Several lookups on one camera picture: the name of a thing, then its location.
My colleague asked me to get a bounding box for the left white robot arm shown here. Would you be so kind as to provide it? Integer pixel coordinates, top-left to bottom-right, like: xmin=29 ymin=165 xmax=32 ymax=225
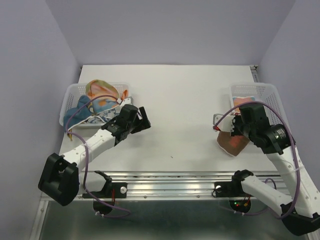
xmin=38 ymin=104 xmax=151 ymax=206

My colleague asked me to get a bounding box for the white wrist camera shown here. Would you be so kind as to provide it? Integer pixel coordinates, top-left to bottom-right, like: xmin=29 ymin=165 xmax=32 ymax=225
xmin=213 ymin=113 xmax=235 ymax=133
xmin=119 ymin=97 xmax=134 ymax=108

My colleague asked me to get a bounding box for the white plastic basket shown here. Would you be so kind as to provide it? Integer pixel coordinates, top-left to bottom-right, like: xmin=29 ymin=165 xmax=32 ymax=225
xmin=229 ymin=82 xmax=293 ymax=144
xmin=59 ymin=79 xmax=131 ymax=129

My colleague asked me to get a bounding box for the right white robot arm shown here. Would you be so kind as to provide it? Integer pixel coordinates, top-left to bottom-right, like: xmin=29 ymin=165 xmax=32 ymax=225
xmin=230 ymin=101 xmax=320 ymax=236

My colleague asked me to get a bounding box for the orange brown bear towel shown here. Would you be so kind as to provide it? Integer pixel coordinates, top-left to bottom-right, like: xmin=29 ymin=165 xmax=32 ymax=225
xmin=216 ymin=131 xmax=250 ymax=157

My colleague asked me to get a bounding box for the white blue print towel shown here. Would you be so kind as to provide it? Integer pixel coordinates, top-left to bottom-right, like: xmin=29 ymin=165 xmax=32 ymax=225
xmin=86 ymin=106 xmax=121 ymax=124

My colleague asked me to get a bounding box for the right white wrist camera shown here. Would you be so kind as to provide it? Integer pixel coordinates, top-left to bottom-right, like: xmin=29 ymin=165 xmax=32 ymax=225
xmin=213 ymin=113 xmax=235 ymax=133

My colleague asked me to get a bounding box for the blue polka dot towel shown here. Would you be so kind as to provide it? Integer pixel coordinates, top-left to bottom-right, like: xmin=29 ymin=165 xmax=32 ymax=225
xmin=232 ymin=96 xmax=256 ymax=107

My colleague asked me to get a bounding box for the right white plastic basket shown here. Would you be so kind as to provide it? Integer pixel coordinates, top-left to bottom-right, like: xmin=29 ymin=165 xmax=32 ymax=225
xmin=229 ymin=82 xmax=293 ymax=144

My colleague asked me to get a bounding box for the aluminium mounting rail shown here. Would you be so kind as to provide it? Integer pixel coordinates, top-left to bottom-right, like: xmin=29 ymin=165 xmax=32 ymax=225
xmin=40 ymin=170 xmax=309 ymax=201

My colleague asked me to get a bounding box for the left white plastic basket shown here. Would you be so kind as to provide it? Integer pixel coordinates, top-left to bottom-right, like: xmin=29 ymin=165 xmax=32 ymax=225
xmin=59 ymin=79 xmax=131 ymax=129

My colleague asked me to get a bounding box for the orange pastel patterned towel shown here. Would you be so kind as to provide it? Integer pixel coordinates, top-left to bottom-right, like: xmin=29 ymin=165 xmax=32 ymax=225
xmin=85 ymin=79 xmax=130 ymax=114

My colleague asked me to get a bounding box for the dark blue towel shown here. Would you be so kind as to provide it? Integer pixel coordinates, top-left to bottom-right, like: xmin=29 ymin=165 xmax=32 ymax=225
xmin=63 ymin=95 xmax=92 ymax=133

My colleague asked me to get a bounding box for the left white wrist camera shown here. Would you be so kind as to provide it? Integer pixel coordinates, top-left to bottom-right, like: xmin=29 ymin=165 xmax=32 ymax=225
xmin=119 ymin=97 xmax=134 ymax=108

